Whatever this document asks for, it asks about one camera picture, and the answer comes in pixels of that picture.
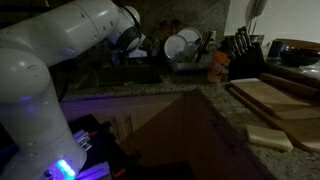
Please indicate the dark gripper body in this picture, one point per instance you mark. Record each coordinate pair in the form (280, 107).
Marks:
(135, 53)

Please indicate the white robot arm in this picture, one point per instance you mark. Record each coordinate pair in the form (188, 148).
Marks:
(43, 76)

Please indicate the dark kitchen sink basin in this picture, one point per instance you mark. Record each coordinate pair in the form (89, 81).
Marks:
(123, 76)

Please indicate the large white plate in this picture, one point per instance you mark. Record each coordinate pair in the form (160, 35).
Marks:
(175, 46)

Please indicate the grey dish rack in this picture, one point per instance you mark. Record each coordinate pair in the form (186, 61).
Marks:
(190, 66)

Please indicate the small white plate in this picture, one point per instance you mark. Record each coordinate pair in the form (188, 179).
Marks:
(190, 35)

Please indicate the dark utensils bundle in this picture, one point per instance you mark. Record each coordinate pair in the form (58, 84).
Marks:
(204, 45)

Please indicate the orange dish soap bottle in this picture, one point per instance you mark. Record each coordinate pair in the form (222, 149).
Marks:
(217, 66)

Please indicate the wooden corner cabinet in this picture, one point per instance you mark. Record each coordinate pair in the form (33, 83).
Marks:
(166, 133)

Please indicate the black knife block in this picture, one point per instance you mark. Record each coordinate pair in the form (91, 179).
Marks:
(246, 63)

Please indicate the white hanging kitchen utensil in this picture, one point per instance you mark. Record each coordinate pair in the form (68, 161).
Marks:
(256, 10)

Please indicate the light wooden cutting board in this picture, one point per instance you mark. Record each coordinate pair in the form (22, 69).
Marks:
(266, 95)

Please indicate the blue mug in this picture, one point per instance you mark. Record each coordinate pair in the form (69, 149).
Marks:
(275, 49)

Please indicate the wooden rolling pin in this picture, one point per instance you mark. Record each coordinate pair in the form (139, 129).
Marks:
(290, 85)

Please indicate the pale yellow sponge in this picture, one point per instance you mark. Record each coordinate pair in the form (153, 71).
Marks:
(269, 137)

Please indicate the dark bowl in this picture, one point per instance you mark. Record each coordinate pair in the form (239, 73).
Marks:
(298, 57)

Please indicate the wooden bowl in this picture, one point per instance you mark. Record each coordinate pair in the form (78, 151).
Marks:
(298, 44)

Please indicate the large wooden cutting board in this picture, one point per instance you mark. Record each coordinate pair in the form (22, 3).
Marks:
(300, 131)

